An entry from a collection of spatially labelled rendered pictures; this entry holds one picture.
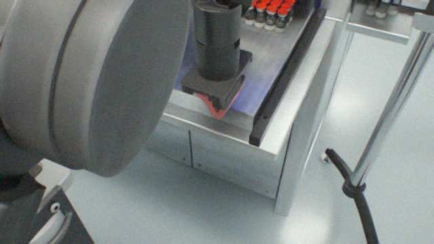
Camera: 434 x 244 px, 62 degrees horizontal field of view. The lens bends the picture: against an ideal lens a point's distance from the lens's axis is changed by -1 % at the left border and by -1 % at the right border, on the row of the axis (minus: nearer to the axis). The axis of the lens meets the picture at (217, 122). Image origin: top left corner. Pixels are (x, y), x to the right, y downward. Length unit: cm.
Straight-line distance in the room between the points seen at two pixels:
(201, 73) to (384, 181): 133
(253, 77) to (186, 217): 92
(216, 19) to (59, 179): 23
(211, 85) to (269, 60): 25
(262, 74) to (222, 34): 25
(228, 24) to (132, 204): 120
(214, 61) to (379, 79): 178
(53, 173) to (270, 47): 50
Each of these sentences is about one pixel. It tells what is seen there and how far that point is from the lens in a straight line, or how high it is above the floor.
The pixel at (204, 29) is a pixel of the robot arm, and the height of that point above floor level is 107.
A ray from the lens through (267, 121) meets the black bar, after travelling 57.
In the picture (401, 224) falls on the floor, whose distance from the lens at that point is 163.
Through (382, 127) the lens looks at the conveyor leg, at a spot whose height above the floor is 48.
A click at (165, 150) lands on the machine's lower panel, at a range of 150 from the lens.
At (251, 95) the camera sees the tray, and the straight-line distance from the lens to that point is 63.
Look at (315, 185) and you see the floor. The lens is 161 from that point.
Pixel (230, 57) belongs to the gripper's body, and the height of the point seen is 103.
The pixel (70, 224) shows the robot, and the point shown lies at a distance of 38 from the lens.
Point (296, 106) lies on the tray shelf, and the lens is 62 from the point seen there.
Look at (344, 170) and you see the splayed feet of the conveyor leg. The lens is 153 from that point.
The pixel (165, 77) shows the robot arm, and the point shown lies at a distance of 15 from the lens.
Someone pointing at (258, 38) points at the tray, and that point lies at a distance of 76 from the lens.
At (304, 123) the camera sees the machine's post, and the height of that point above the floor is 54.
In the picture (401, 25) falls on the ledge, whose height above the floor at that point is 88.
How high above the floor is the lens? 131
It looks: 48 degrees down
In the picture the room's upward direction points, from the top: straight up
